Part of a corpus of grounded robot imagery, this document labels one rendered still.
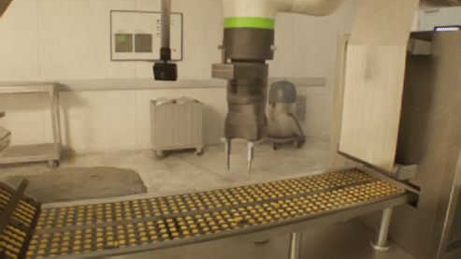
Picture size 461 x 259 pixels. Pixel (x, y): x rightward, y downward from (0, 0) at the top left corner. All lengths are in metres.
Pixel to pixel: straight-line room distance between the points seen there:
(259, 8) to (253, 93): 0.14
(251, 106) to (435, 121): 0.43
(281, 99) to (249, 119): 3.75
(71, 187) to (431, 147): 0.82
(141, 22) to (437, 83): 3.84
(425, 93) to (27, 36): 4.13
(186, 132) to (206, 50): 1.22
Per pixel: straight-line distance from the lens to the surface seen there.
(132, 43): 4.25
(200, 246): 0.58
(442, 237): 0.84
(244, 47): 0.54
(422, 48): 0.78
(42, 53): 4.32
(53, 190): 0.79
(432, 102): 0.80
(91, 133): 4.38
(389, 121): 0.79
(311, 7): 0.59
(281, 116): 4.36
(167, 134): 3.87
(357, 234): 0.95
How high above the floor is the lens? 1.26
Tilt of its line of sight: 11 degrees down
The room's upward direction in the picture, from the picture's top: 1 degrees clockwise
